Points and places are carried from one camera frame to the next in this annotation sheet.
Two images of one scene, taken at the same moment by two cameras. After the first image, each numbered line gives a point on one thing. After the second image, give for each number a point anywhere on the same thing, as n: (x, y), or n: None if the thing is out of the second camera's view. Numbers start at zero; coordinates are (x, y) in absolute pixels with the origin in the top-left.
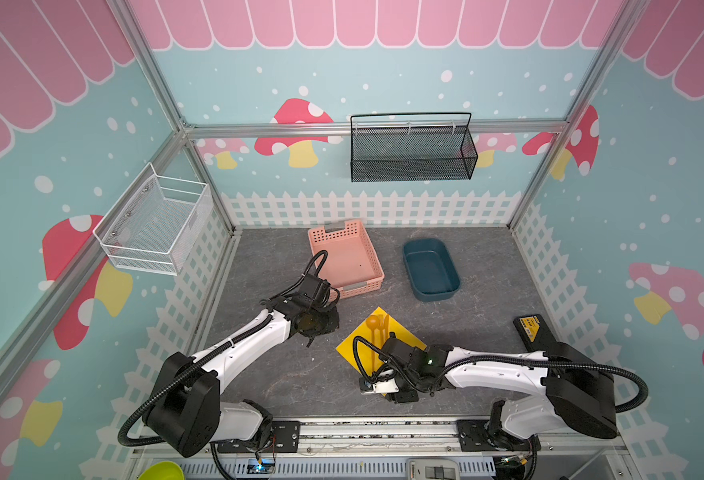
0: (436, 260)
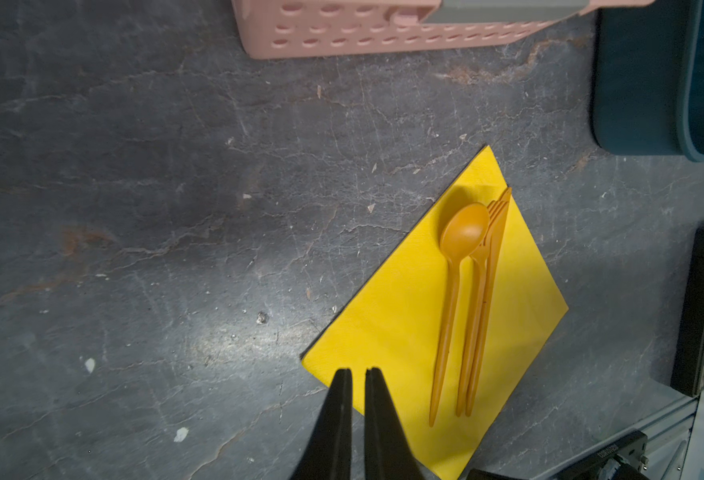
0: (663, 79)
